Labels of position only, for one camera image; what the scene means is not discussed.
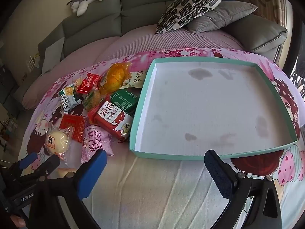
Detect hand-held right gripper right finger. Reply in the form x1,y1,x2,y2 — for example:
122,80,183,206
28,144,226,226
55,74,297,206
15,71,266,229
204,149,289,229

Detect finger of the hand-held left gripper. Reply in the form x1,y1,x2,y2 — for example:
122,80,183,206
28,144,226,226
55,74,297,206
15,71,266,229
31,154,61,182
10,152,39,179

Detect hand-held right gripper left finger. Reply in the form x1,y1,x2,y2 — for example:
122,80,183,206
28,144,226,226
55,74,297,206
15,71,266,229
29,149,108,229

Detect pale yellow cake packet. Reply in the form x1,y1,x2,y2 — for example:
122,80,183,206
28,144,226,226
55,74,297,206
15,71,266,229
57,167,78,179

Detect clear round bun packet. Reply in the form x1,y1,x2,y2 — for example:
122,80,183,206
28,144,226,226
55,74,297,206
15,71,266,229
45,126,75,163

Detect pink roll cake packet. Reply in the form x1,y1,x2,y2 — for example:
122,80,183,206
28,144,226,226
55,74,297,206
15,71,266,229
81,125,114,165

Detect red gold patterned packet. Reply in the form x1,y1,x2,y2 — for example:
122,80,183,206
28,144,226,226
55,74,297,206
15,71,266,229
59,114,87,144

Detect red white biscuit packet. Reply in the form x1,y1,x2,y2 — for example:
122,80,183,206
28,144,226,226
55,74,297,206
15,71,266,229
88,99,134,142

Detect green white cracker packet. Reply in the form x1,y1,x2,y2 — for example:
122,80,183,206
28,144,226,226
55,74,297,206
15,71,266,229
58,84,83,114

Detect shallow teal cardboard box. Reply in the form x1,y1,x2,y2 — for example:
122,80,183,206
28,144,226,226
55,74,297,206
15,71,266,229
129,58,300,160

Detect clear round biscuit packet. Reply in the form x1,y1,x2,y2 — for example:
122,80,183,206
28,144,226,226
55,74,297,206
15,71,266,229
82,87,106,112

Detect dark green snack packet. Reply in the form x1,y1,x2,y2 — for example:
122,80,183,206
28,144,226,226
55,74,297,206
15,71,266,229
108,89,141,114

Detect shiny red snack packet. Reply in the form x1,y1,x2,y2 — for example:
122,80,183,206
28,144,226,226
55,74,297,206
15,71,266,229
76,72,103,94

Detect person's left hand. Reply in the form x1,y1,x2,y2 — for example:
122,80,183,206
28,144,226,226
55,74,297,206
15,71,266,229
11,216,26,228

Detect cartoon printed blanket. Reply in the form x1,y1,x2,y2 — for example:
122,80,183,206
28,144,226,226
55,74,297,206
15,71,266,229
18,48,305,229

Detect dark cabinet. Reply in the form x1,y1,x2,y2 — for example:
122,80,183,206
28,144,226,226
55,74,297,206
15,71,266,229
0,60,19,105

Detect white cardboard items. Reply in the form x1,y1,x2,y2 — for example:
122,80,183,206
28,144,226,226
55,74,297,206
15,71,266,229
27,52,40,72

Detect orange bread packet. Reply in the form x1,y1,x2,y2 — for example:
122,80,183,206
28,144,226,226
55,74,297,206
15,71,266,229
99,61,132,95

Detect white snack packet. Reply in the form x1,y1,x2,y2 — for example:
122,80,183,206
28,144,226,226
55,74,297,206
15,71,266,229
121,70,148,90

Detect light grey cushion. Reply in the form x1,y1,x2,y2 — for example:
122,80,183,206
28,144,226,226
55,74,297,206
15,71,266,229
42,37,65,74

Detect pink waffle blanket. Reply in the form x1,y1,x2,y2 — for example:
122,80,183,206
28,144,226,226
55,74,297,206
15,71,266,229
21,25,243,110

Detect grey sofa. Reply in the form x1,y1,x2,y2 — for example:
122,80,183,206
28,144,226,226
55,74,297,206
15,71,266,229
13,0,289,105

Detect grey pillow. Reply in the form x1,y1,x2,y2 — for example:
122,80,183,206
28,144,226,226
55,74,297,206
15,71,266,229
186,1,258,34

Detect black white patterned pillow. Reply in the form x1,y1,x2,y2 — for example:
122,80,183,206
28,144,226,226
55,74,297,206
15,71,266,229
155,0,224,34

